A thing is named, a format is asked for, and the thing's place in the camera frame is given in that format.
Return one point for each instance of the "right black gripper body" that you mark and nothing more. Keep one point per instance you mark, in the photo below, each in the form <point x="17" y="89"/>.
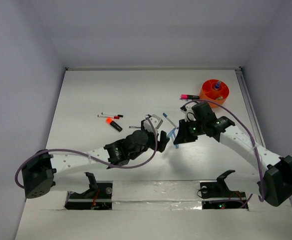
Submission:
<point x="189" y="130"/>

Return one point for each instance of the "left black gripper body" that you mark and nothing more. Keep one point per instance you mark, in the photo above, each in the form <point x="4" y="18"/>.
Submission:
<point x="151" y="137"/>

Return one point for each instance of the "light blue translucent pen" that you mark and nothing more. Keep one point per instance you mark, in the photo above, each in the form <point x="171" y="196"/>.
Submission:
<point x="172" y="135"/>

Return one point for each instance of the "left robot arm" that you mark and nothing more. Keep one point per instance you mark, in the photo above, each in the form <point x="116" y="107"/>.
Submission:
<point x="71" y="170"/>

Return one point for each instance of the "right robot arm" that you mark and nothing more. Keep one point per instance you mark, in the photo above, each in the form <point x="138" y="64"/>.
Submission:
<point x="273" y="183"/>

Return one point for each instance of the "blue capped white marker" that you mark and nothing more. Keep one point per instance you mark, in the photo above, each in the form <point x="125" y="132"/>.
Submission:
<point x="167" y="118"/>

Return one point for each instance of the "purple pen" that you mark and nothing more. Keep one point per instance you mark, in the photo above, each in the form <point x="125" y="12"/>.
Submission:
<point x="189" y="100"/>

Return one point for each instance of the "pink black highlighter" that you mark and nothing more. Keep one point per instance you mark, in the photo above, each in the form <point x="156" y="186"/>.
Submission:
<point x="189" y="97"/>

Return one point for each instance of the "orange black highlighter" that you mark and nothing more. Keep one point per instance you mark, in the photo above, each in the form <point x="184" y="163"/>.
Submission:
<point x="114" y="125"/>

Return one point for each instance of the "orange round compartment container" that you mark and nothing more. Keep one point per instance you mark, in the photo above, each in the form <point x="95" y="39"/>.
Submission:
<point x="208" y="92"/>

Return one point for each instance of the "black capped white marker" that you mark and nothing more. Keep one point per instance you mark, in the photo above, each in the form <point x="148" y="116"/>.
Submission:
<point x="112" y="115"/>

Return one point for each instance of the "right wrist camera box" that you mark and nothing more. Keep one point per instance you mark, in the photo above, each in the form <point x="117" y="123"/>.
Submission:
<point x="188" y="112"/>

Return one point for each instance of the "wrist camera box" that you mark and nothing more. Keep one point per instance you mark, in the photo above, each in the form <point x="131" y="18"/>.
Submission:
<point x="188" y="112"/>
<point x="155" y="120"/>

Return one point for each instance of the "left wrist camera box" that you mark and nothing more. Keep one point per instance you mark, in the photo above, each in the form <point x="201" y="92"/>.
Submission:
<point x="155" y="120"/>

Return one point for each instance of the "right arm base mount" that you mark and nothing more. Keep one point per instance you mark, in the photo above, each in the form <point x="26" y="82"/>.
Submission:
<point x="215" y="195"/>

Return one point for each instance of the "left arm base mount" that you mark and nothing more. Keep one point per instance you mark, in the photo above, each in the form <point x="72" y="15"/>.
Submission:
<point x="97" y="197"/>

